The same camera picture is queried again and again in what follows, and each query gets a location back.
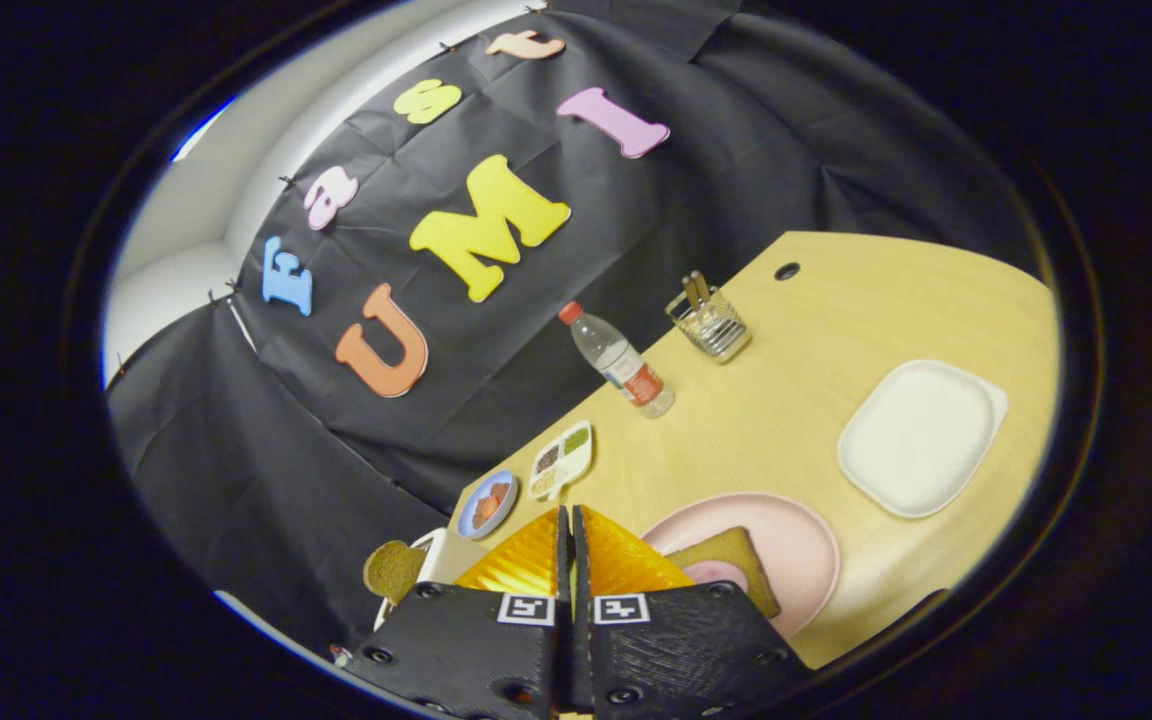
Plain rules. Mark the clear plastic bottle red cap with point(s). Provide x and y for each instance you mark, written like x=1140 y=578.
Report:
x=616 y=358

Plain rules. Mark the white square plate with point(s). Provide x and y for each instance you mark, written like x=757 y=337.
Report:
x=921 y=440

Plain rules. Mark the brown bread slice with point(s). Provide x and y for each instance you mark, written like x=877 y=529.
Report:
x=731 y=555

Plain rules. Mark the white toaster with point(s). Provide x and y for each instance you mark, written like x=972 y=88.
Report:
x=451 y=560

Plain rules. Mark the black backdrop cloth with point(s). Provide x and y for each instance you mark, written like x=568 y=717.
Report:
x=336 y=450

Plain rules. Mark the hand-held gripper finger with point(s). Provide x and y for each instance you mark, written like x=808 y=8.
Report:
x=565 y=570
x=582 y=570

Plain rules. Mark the pink round plate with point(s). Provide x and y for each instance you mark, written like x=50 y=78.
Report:
x=801 y=540

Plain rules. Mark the red tomato slices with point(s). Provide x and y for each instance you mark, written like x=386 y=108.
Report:
x=492 y=503

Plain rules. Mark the white divided condiment tray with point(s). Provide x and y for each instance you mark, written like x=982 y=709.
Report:
x=561 y=460

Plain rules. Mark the blue plate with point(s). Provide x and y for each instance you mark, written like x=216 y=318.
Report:
x=471 y=522

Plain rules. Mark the brown toast slice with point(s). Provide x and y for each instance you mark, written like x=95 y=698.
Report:
x=394 y=572

